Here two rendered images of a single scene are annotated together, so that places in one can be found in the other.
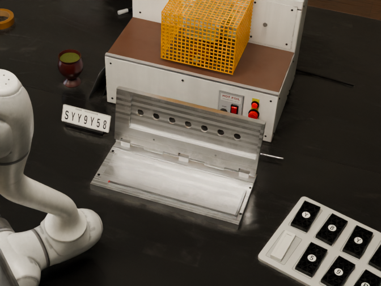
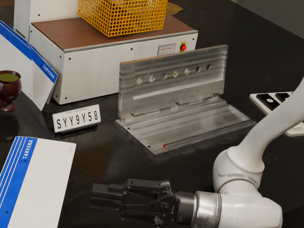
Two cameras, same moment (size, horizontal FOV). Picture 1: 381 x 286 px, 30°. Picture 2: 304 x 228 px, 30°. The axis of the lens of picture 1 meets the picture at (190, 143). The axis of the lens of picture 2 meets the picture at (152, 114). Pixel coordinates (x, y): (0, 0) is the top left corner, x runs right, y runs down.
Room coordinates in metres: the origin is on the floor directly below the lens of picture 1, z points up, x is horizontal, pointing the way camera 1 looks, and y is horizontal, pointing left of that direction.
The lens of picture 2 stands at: (0.71, 1.45, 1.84)
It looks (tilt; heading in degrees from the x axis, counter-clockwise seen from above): 30 degrees down; 301
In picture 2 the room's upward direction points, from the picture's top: 11 degrees clockwise
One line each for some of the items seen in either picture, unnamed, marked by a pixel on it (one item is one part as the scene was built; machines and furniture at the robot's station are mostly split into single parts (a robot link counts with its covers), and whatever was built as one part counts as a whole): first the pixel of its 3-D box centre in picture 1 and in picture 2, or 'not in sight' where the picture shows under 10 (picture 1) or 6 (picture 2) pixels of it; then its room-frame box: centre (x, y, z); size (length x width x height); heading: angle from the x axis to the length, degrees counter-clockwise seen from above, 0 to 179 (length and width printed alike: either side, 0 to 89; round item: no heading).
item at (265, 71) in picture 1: (238, 47); (127, 16); (1.86, -0.14, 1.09); 0.75 x 0.40 x 0.38; 74
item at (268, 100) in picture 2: (305, 216); (269, 102); (1.32, -0.33, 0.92); 0.10 x 0.05 x 0.01; 153
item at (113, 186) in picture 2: not in sight; (120, 185); (1.28, 0.59, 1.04); 0.05 x 0.01 x 0.03; 36
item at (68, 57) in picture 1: (71, 69); (7, 91); (1.87, 0.41, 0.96); 0.09 x 0.09 x 0.11
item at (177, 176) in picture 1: (174, 179); (189, 122); (1.43, 0.04, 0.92); 0.44 x 0.21 x 0.04; 74
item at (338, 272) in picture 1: (338, 273); not in sight; (1.13, -0.40, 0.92); 0.10 x 0.05 x 0.01; 146
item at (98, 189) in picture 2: not in sight; (107, 190); (1.30, 0.61, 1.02); 0.07 x 0.03 x 0.01; 36
